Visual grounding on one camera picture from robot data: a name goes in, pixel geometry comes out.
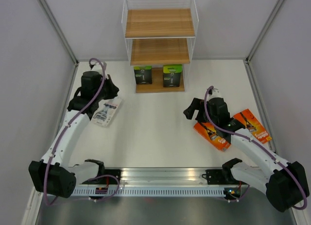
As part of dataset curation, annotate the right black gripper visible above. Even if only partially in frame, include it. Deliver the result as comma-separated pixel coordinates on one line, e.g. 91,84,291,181
183,98,218,126

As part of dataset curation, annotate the white blister razor pack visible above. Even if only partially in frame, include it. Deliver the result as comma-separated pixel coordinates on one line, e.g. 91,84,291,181
91,96,122,127

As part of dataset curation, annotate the black green razor box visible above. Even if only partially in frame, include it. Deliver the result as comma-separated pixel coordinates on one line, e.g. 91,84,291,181
134,66,152,85
163,64,183,87

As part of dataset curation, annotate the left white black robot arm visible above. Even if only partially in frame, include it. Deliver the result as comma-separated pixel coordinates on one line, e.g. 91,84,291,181
28,71,121,198

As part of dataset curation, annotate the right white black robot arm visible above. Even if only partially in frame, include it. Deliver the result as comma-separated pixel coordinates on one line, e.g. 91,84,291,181
183,97,310,212

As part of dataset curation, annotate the orange razor box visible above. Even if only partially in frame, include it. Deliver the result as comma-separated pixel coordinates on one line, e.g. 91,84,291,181
193,122,231,152
233,109,272,144

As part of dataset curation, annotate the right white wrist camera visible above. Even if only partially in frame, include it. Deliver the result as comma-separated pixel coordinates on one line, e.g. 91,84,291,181
209,88,223,100

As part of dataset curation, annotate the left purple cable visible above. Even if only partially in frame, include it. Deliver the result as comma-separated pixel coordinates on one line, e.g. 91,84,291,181
45,57,108,207

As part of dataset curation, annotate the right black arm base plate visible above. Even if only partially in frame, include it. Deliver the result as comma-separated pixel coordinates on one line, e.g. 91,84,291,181
201,169,229,185

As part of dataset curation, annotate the white wire wooden shelf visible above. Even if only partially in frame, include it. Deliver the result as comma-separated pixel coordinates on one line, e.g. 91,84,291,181
121,0,199,93

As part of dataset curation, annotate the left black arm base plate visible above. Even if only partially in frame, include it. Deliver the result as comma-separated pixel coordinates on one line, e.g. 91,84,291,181
96,169,121,185

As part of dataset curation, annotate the aluminium mounting rail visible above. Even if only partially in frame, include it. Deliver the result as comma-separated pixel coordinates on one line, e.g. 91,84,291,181
72,167,265,186

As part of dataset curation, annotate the white slotted cable duct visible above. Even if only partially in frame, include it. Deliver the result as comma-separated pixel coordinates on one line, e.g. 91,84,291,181
72,186,225,197

